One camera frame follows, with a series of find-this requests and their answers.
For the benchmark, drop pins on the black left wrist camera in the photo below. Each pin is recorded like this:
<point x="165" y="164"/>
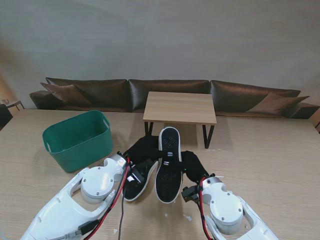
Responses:
<point x="136" y="177"/>

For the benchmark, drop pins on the small background side table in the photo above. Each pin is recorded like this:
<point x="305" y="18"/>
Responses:
<point x="13" y="103"/>

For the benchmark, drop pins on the green plastic basket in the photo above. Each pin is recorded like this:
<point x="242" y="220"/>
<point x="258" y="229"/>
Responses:
<point x="72" y="150"/>

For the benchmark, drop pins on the small wooden black-legged table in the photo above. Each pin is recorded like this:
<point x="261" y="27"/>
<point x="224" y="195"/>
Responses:
<point x="180" y="107"/>

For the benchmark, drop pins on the dark brown leather sofa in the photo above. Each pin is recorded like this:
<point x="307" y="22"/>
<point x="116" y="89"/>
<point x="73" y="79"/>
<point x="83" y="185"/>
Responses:
<point x="105" y="92"/>

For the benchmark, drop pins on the yellow canvas sneaker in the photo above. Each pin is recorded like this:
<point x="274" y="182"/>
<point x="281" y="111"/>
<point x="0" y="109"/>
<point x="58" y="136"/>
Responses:
<point x="168" y="182"/>
<point x="135" y="192"/>

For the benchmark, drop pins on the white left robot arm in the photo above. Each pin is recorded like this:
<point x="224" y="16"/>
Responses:
<point x="75" y="207"/>

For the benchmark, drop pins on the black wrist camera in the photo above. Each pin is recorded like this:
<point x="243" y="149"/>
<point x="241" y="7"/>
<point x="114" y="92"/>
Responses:
<point x="190" y="194"/>
<point x="136" y="177"/>

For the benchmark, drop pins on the light wooden furniture piece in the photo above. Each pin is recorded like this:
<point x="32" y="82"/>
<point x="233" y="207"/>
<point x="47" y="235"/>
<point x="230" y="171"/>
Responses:
<point x="316" y="122"/>

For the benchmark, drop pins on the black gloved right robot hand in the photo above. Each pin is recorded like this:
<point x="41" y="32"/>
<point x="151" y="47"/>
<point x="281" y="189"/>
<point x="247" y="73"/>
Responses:
<point x="193" y="167"/>

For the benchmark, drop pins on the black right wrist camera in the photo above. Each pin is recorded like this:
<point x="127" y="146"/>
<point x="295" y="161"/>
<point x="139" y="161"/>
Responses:
<point x="190" y="194"/>

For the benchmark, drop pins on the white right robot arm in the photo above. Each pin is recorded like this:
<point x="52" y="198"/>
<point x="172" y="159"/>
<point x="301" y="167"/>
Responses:
<point x="225" y="207"/>

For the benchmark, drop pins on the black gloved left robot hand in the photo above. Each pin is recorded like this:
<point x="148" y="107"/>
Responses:
<point x="145" y="150"/>

